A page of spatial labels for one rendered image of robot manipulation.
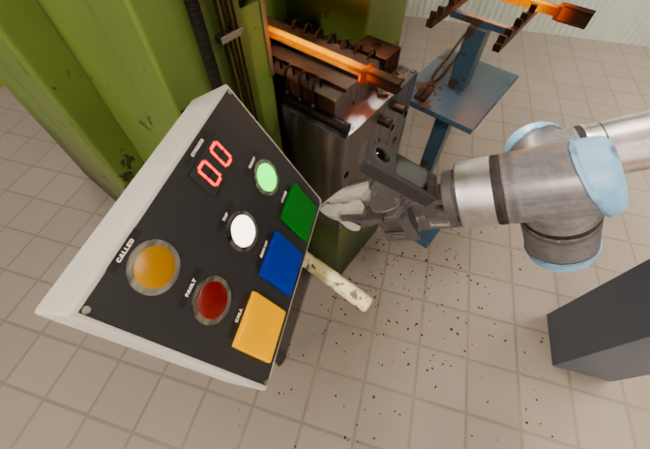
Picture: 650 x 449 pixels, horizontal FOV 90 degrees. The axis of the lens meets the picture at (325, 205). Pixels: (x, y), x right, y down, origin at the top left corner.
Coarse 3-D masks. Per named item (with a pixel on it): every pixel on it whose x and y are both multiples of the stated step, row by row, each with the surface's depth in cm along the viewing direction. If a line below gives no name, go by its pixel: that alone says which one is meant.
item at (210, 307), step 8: (208, 288) 39; (216, 288) 40; (224, 288) 41; (200, 296) 38; (208, 296) 38; (216, 296) 39; (224, 296) 41; (200, 304) 38; (208, 304) 38; (216, 304) 39; (224, 304) 40; (200, 312) 37; (208, 312) 38; (216, 312) 39
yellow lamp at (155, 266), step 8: (152, 248) 34; (160, 248) 34; (144, 256) 33; (152, 256) 33; (160, 256) 34; (168, 256) 35; (136, 264) 32; (144, 264) 33; (152, 264) 33; (160, 264) 34; (168, 264) 35; (136, 272) 32; (144, 272) 33; (152, 272) 33; (160, 272) 34; (168, 272) 35; (144, 280) 33; (152, 280) 33; (160, 280) 34; (168, 280) 35; (152, 288) 33
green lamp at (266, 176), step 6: (258, 168) 49; (264, 168) 50; (270, 168) 51; (258, 174) 49; (264, 174) 50; (270, 174) 51; (258, 180) 49; (264, 180) 50; (270, 180) 51; (276, 180) 52; (264, 186) 50; (270, 186) 51
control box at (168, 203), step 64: (192, 128) 41; (256, 128) 50; (128, 192) 39; (192, 192) 39; (256, 192) 48; (128, 256) 32; (192, 256) 38; (256, 256) 47; (64, 320) 30; (128, 320) 31; (192, 320) 37; (256, 384) 44
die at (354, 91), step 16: (288, 32) 96; (272, 48) 91; (288, 48) 91; (336, 48) 91; (304, 64) 87; (320, 64) 87; (336, 64) 85; (368, 64) 86; (288, 80) 85; (304, 80) 84; (336, 80) 82; (352, 80) 82; (304, 96) 85; (320, 96) 81; (336, 96) 80; (352, 96) 85; (336, 112) 82
